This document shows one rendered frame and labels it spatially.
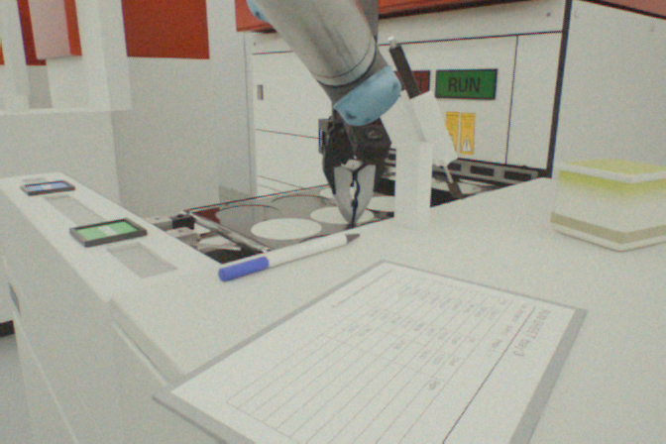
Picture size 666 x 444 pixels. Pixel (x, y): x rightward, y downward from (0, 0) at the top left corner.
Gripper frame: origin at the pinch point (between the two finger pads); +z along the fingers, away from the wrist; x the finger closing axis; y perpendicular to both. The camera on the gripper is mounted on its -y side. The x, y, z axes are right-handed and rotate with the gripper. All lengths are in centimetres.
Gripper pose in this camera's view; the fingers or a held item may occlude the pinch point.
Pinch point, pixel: (353, 216)
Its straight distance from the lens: 70.5
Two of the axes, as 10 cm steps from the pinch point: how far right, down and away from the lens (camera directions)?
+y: -2.6, -2.4, 9.4
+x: -9.6, 0.7, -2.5
